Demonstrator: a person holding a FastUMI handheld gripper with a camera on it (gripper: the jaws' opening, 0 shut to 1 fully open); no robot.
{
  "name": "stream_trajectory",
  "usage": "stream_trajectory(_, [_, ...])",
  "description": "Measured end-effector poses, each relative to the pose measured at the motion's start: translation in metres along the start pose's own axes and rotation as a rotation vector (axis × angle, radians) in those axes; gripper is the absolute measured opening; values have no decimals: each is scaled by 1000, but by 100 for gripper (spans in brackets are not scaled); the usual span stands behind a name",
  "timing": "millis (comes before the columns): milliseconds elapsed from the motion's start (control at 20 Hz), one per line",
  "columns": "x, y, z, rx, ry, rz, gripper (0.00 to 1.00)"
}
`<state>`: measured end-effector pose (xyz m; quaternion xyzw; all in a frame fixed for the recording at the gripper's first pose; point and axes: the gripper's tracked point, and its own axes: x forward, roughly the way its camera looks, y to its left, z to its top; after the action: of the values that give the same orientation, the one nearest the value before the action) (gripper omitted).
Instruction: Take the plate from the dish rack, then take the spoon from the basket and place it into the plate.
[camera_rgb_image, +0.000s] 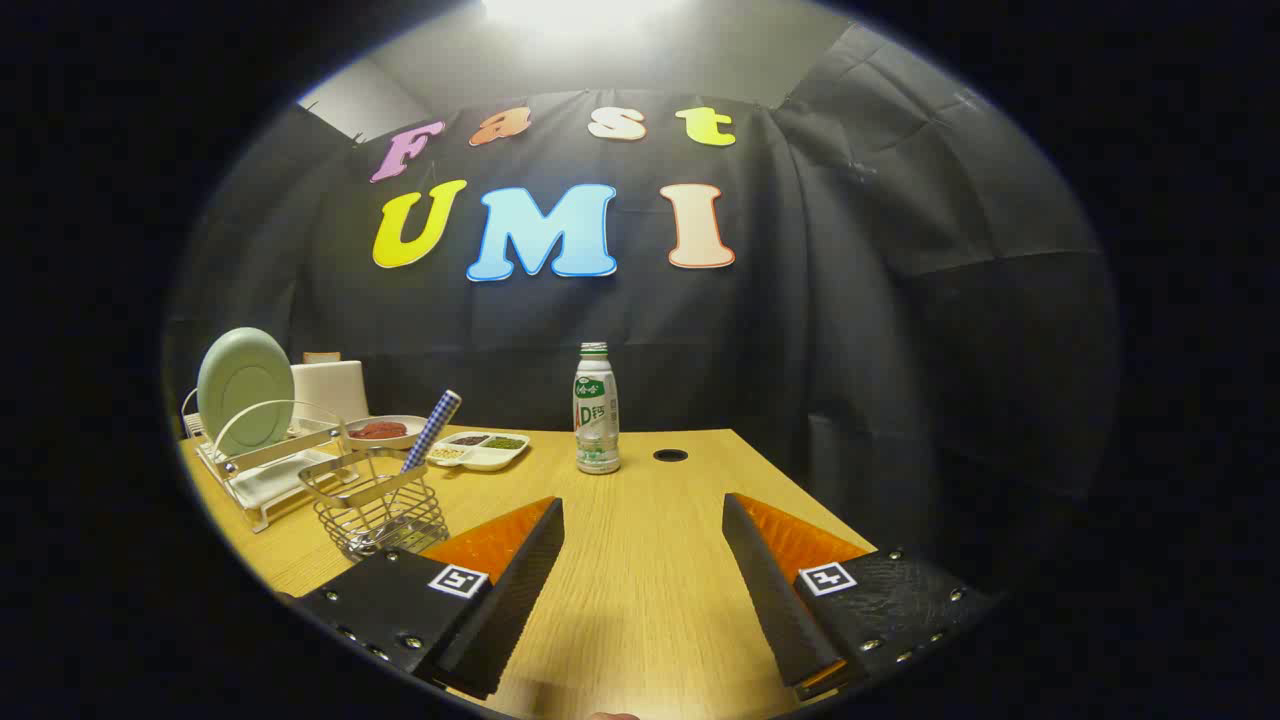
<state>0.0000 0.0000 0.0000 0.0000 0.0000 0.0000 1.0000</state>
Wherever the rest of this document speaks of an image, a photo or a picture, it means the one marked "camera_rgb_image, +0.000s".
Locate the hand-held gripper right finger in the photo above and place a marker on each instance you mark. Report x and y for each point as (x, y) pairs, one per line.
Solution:
(775, 600)

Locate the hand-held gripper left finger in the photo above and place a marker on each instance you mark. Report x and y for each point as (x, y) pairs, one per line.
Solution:
(510, 610)

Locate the pale green plate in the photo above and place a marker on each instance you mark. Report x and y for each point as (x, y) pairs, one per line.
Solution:
(245, 385)

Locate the white divided dish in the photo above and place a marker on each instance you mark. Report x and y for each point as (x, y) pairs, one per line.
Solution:
(490, 458)

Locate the beige round plate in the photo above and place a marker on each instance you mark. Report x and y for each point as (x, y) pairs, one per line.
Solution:
(400, 442)

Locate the pile of green beans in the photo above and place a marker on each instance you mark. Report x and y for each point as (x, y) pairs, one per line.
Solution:
(505, 442)

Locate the pile of yellow soybeans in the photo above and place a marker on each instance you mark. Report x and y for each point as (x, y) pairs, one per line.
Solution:
(448, 453)

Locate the pile of dark red beans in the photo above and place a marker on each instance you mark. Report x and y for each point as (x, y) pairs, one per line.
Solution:
(469, 440)

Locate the white green drink bottle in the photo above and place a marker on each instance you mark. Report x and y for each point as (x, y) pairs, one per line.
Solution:
(597, 420)

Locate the red meat patty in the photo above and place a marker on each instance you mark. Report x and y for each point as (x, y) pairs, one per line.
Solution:
(393, 429)
(365, 431)

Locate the white drip tray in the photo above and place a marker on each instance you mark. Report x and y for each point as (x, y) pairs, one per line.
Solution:
(280, 480)

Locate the white toaster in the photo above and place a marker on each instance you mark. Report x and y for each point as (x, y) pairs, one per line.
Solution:
(335, 390)

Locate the black backdrop cloth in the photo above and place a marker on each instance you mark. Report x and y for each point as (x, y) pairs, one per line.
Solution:
(850, 300)

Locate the toast slice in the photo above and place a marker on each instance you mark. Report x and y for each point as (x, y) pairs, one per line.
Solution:
(322, 357)

